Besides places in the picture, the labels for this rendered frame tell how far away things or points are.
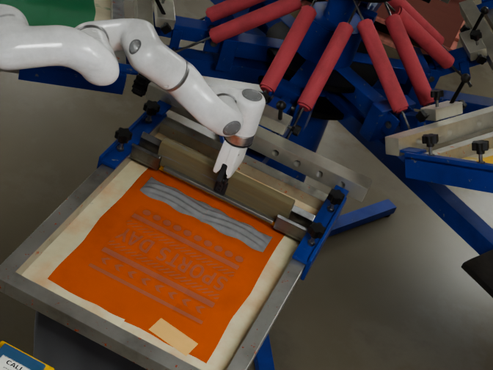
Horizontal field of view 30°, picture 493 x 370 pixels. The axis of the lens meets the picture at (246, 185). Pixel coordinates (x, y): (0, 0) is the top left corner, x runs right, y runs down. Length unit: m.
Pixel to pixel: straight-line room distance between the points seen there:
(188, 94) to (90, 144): 1.98
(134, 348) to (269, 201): 0.59
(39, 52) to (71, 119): 2.23
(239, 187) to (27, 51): 0.71
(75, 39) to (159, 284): 0.61
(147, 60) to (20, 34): 0.28
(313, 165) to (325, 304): 1.22
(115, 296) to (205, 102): 0.48
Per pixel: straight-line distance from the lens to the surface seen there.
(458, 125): 2.72
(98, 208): 2.32
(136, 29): 2.07
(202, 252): 2.28
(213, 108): 2.11
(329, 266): 3.83
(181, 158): 2.40
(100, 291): 2.13
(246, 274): 2.27
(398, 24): 2.93
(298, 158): 2.54
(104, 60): 1.96
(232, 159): 2.29
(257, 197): 2.36
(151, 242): 2.27
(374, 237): 4.06
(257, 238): 2.36
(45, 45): 1.94
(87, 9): 3.08
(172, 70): 2.06
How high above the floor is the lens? 2.51
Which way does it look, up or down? 38 degrees down
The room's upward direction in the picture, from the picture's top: 19 degrees clockwise
